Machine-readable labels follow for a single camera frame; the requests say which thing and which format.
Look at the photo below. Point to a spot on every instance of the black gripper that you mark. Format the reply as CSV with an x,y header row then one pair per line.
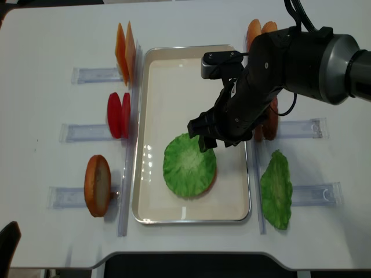
x,y
244,98

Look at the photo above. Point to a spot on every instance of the green lettuce leaf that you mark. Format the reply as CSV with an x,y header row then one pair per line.
x,y
276,191
187,171

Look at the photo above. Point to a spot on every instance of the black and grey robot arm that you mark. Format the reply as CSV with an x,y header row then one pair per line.
x,y
321,65

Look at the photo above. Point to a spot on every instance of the brown meat patty far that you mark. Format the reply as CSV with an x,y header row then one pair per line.
x,y
270,126

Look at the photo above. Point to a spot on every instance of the red tomato slice front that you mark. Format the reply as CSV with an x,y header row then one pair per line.
x,y
125,115

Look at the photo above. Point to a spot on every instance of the red tomato slice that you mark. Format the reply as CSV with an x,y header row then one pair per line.
x,y
114,115
125,115

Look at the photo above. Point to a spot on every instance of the red tomato slice back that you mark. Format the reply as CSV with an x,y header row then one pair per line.
x,y
114,115

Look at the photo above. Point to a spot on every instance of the orange cheese slice front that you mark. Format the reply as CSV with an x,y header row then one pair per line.
x,y
130,53

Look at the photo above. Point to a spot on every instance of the orange cheese slice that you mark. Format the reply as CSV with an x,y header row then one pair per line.
x,y
130,53
120,48

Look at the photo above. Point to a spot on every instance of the upright bread slice left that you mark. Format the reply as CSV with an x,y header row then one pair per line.
x,y
97,186

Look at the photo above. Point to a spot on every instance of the orange cheese slice back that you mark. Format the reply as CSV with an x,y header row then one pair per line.
x,y
120,48

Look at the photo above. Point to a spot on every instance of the orange glazed bread slice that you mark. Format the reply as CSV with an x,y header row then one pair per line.
x,y
254,30

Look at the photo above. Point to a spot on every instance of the white rectangular tray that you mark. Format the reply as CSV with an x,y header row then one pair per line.
x,y
172,93

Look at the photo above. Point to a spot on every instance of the clear acrylic rack right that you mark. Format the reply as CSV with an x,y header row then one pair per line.
x,y
317,198

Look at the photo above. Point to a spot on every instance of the clear acrylic rack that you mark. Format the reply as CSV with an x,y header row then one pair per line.
x,y
317,198
119,153

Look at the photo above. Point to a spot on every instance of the clear acrylic rack left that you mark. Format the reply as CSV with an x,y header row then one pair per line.
x,y
119,153

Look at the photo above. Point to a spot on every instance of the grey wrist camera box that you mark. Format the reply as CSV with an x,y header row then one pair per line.
x,y
219,65

